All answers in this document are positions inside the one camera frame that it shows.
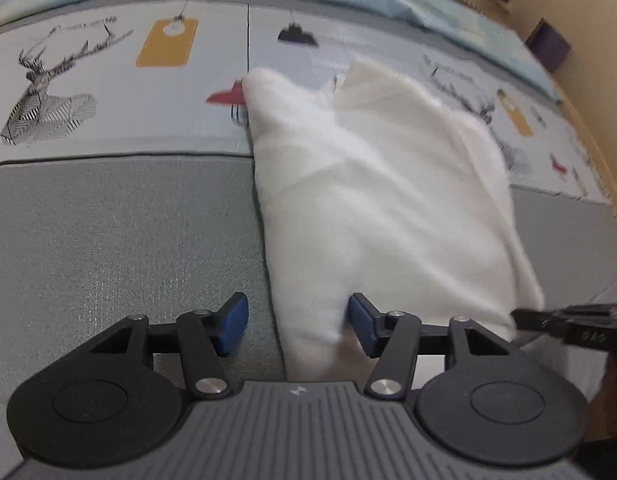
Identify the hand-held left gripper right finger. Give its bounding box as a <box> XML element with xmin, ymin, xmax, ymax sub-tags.
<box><xmin>349</xmin><ymin>292</ymin><xmax>513</xmax><ymax>401</ymax></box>

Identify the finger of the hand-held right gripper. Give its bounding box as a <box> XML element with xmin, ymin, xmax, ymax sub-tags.
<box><xmin>511</xmin><ymin>304</ymin><xmax>617</xmax><ymax>335</ymax></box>

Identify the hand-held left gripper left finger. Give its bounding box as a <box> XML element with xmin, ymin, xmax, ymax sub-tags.
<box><xmin>90</xmin><ymin>292</ymin><xmax>250</xmax><ymax>400</ymax></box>

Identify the white garment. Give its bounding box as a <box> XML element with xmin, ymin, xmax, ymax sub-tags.
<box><xmin>242</xmin><ymin>56</ymin><xmax>547</xmax><ymax>382</ymax></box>

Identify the purple bag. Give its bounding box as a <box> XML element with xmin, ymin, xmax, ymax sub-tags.
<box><xmin>525</xmin><ymin>18</ymin><xmax>573</xmax><ymax>73</ymax></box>

